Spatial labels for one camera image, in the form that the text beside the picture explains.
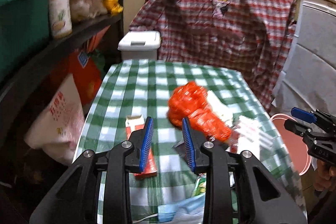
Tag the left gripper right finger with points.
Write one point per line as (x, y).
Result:
(189, 147)

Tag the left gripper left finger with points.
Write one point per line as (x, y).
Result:
(145, 139)

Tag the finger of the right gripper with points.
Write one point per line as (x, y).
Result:
(296, 128)
(303, 115)

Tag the red white milk carton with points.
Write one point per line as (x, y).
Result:
(133, 125)

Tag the red-orange plastic bag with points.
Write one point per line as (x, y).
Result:
(190, 101)

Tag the white lidded trash bin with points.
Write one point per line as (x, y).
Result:
(138, 45)

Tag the right hand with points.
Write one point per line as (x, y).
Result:
(324, 177)

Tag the pink plastic basin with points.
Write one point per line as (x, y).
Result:
(296, 147)

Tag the grey cloth cover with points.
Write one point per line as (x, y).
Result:
(307, 80)

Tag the green white checkered tablecloth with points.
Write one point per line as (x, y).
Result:
(143, 87)

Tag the red printed sack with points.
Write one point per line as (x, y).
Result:
(86, 75)

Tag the white rice sack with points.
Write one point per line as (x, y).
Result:
(58, 127)

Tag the black metal shelf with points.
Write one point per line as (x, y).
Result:
(35, 65)

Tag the red plaid shirt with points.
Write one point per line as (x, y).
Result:
(250, 36)

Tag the sauce jar white label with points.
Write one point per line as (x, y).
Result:
(60, 18)

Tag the yellow small package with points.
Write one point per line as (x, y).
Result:
(113, 6)

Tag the green storage box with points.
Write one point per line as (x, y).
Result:
(24, 24)

